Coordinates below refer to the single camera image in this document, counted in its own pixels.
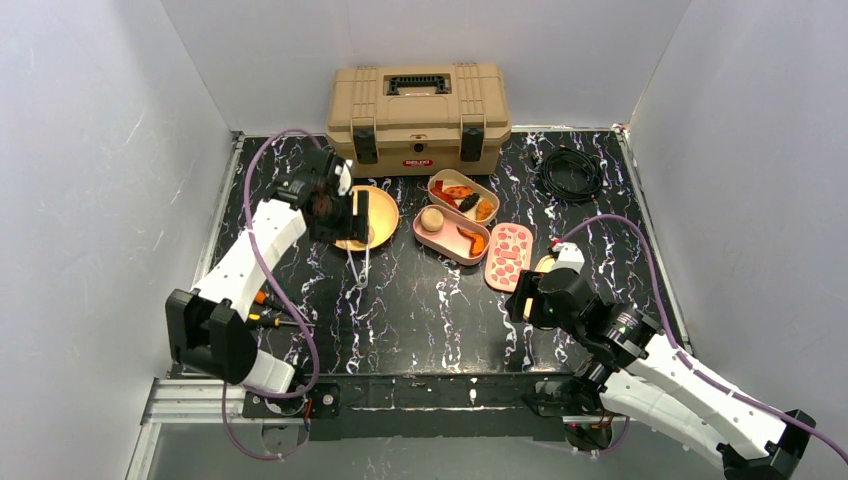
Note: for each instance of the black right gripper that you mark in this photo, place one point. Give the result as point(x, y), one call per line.
point(520, 299)

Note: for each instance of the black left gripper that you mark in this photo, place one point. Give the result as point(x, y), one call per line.
point(361, 216)

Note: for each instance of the beige lunch box lid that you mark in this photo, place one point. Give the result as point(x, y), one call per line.
point(544, 265)

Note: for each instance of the white metal food tongs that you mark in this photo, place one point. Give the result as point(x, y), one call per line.
point(361, 265)

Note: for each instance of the pink lunch box lid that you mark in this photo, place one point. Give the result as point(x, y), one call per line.
point(509, 253)

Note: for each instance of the orange chicken wing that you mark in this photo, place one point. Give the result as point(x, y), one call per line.
point(478, 242)

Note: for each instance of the round beige bun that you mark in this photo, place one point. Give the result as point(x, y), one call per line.
point(431, 219)

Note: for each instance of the fried chicken piece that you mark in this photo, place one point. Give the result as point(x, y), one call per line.
point(484, 210)

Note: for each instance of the dark brown sea cucumber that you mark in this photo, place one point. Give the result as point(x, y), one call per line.
point(469, 202)

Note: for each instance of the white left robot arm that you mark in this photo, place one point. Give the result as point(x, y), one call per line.
point(207, 324)

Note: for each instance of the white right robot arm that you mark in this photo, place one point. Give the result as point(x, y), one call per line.
point(633, 370)

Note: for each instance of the pink lunch box tray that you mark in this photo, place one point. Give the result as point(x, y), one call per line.
point(447, 241)

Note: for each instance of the beige lunch box tray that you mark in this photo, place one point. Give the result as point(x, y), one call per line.
point(453, 178)

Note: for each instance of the tan plastic toolbox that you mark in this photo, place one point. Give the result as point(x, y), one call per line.
point(419, 120)

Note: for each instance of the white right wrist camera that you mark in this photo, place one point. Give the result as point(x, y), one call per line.
point(567, 255)

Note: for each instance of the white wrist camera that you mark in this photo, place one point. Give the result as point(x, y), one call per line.
point(567, 255)
point(343, 172)

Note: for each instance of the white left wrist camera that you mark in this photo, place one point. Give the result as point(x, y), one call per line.
point(343, 172)

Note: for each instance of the black yellow handled screwdriver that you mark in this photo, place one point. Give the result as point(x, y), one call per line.
point(257, 321)

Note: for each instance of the aluminium base frame rail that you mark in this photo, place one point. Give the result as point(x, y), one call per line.
point(380, 427)

